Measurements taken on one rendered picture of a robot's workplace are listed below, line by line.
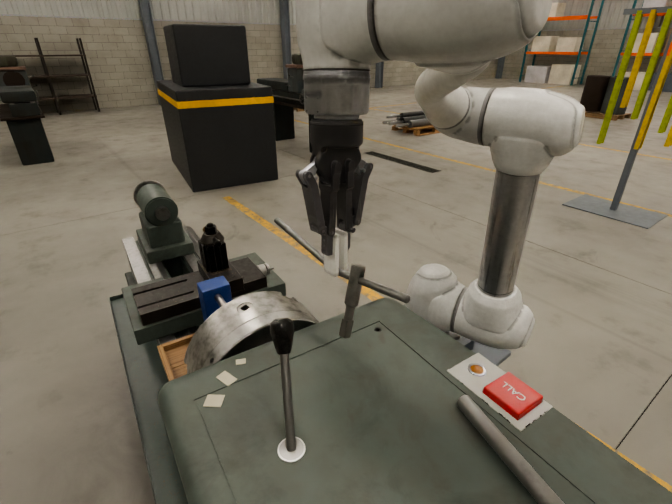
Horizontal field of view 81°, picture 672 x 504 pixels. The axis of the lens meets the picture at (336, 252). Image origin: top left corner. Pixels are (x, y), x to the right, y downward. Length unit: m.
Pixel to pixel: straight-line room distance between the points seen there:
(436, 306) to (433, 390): 0.67
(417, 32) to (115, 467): 2.16
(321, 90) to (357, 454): 0.47
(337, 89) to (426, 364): 0.44
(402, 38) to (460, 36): 0.06
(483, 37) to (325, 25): 0.18
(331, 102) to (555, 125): 0.56
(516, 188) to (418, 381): 0.56
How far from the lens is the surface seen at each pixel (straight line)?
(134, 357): 1.93
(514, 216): 1.07
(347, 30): 0.51
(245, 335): 0.78
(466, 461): 0.58
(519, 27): 0.47
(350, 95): 0.53
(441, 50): 0.48
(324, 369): 0.66
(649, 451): 2.58
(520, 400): 0.66
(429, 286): 1.28
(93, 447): 2.42
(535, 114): 0.96
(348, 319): 0.61
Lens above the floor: 1.72
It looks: 28 degrees down
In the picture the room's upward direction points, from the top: straight up
